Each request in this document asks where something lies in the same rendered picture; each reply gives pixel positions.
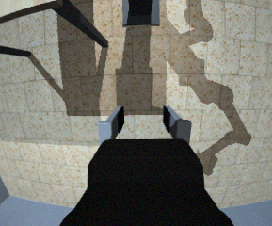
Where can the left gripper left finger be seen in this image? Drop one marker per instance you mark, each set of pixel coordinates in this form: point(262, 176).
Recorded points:
point(108, 130)

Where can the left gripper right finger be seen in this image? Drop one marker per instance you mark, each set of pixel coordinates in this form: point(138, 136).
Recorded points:
point(181, 130)

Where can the wooden table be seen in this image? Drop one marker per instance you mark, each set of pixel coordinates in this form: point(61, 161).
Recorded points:
point(79, 21)

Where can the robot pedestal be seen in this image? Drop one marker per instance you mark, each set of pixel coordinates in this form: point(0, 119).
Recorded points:
point(140, 12)

